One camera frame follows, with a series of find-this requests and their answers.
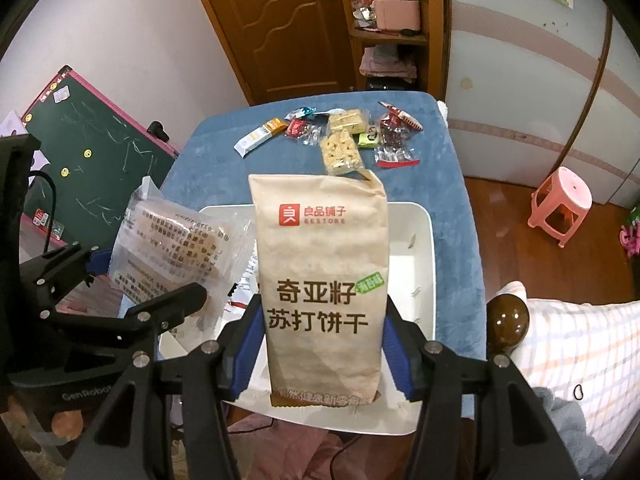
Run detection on clear packet of red dates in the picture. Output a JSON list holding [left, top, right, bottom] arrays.
[[376, 101, 423, 150]]

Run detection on kraft paper cracker bag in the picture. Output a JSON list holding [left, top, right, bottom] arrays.
[[248, 169, 390, 408]]

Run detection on pale blue wardrobe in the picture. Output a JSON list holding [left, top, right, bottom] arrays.
[[442, 0, 640, 211]]

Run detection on white plastic bin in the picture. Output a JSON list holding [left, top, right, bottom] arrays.
[[157, 201, 437, 436]]

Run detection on pink plastic stool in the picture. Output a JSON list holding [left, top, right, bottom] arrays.
[[527, 166, 593, 248]]

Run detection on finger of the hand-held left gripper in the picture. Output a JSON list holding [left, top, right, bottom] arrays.
[[20, 241, 112, 321], [42, 282, 209, 361]]

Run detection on black cable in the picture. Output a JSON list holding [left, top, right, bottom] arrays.
[[27, 170, 63, 253]]

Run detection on blue table cloth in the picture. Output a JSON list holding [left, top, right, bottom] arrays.
[[160, 91, 488, 418]]

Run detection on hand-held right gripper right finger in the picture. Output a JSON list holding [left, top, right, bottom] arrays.
[[382, 295, 583, 480]]

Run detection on black case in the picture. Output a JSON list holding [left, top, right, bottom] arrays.
[[365, 76, 418, 92]]

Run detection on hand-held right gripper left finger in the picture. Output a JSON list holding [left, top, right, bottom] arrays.
[[62, 292, 266, 480]]

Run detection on clear-wrapped cake packet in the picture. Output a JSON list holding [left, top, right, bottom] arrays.
[[107, 176, 257, 356]]

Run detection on white orange snack bar packet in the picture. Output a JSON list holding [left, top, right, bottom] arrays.
[[234, 117, 287, 159]]

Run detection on grey towel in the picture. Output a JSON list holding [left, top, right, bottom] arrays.
[[530, 387, 613, 480]]

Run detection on clear rice cracker packet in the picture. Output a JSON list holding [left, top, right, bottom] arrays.
[[318, 129, 362, 176], [326, 107, 368, 136]]

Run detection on brown bedpost knob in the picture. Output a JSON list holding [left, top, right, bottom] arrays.
[[487, 294, 530, 351]]

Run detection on wooden shelf unit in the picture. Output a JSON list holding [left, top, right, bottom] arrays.
[[330, 0, 451, 101]]

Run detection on green chalkboard with pink frame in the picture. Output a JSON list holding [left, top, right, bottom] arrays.
[[20, 65, 181, 266]]

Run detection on pink green toy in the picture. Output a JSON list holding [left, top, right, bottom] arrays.
[[619, 207, 640, 260]]

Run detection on wooden door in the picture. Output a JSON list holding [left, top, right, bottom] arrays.
[[182, 0, 358, 107]]

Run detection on folded pink cloth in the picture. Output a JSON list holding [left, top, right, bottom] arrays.
[[360, 45, 418, 80]]

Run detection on clear packet with red label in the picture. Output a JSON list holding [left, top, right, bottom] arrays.
[[374, 146, 420, 169]]

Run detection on silver foil packets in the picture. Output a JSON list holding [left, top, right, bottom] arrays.
[[352, 0, 378, 31]]

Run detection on plaid blanket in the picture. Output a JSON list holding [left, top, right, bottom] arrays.
[[492, 280, 640, 456]]

